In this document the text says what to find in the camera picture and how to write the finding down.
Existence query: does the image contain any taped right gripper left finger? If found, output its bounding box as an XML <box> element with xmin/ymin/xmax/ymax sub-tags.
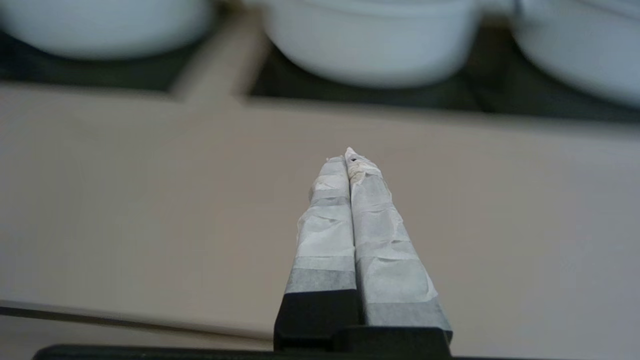
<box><xmin>274</xmin><ymin>156</ymin><xmax>362</xmax><ymax>351</ymax></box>

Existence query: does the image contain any white pot with steel rim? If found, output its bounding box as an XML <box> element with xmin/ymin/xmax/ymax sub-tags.
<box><xmin>0</xmin><ymin>0</ymin><xmax>213</xmax><ymax>61</ymax></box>

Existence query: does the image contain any black induction plate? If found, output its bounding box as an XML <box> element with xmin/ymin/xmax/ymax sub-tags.
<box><xmin>248</xmin><ymin>22</ymin><xmax>640</xmax><ymax>124</ymax></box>
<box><xmin>0</xmin><ymin>27</ymin><xmax>203</xmax><ymax>94</ymax></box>

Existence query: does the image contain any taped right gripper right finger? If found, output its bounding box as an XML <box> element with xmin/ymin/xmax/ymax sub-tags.
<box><xmin>345</xmin><ymin>147</ymin><xmax>453</xmax><ymax>343</ymax></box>

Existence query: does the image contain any black right induction plate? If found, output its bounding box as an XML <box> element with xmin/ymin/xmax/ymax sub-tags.
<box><xmin>248</xmin><ymin>22</ymin><xmax>640</xmax><ymax>124</ymax></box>

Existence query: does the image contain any black left induction plate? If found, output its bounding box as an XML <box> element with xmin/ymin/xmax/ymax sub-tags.
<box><xmin>0</xmin><ymin>27</ymin><xmax>203</xmax><ymax>94</ymax></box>

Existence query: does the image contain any white pot with tube handle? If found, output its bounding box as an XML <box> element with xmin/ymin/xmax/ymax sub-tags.
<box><xmin>514</xmin><ymin>0</ymin><xmax>640</xmax><ymax>108</ymax></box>
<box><xmin>260</xmin><ymin>0</ymin><xmax>482</xmax><ymax>89</ymax></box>

